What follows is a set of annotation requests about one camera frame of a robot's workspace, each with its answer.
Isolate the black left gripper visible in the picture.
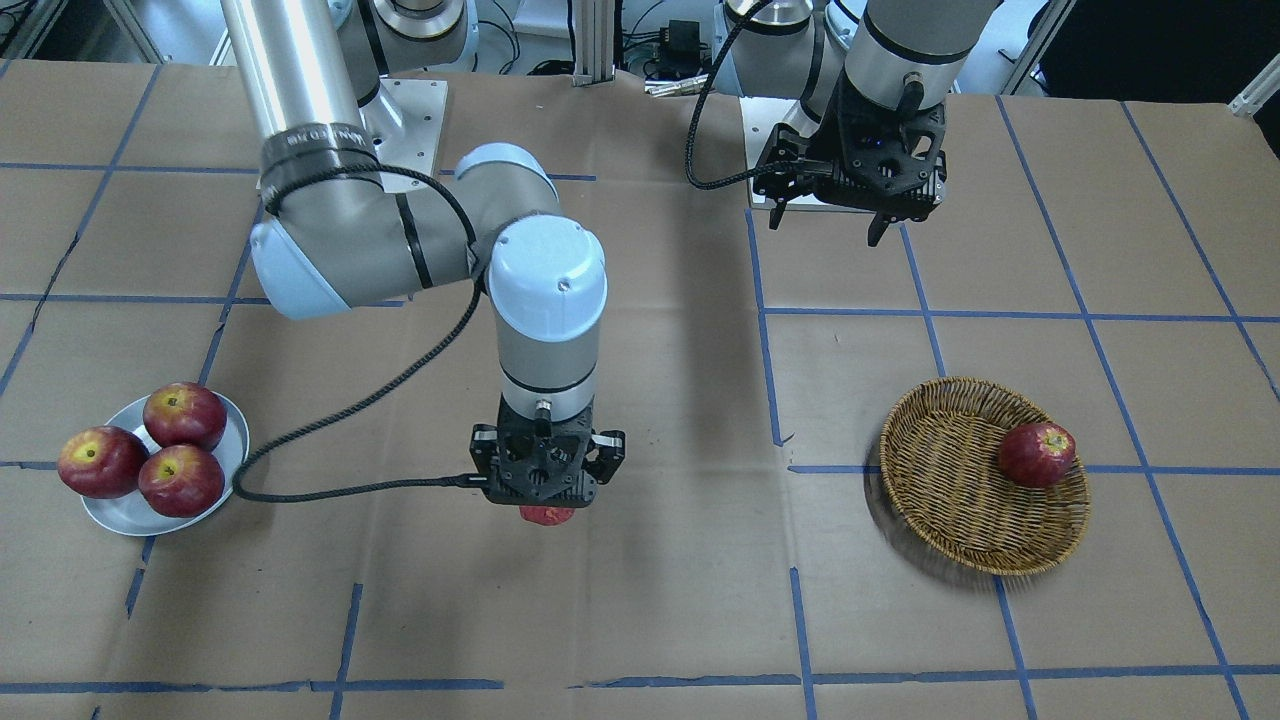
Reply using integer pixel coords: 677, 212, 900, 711
751, 76, 947, 247

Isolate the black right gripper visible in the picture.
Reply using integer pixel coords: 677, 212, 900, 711
470, 400, 626, 509

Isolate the red yellow apple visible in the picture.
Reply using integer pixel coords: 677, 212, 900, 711
518, 505, 576, 527

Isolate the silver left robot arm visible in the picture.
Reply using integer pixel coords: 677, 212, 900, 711
707, 1, 998, 246

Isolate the round wicker basket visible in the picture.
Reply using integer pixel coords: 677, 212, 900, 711
878, 375, 1092, 577

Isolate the dark red apple in basket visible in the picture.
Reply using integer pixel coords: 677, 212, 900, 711
997, 421, 1076, 489

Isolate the red apple on plate front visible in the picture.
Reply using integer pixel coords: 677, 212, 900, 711
138, 445, 225, 518

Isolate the red apple on plate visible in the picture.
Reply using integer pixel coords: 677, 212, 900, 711
142, 382, 228, 452
55, 425, 150, 500
138, 445, 225, 518

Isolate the red apple on plate rear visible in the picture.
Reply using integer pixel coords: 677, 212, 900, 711
142, 382, 228, 452

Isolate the silver metal plate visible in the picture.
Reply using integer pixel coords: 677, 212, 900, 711
81, 393, 250, 537

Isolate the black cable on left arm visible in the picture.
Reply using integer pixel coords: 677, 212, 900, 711
684, 0, 776, 191

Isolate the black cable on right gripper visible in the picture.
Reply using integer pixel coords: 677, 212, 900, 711
232, 165, 492, 503

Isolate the aluminium frame post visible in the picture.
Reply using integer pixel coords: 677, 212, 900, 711
567, 1, 622, 88

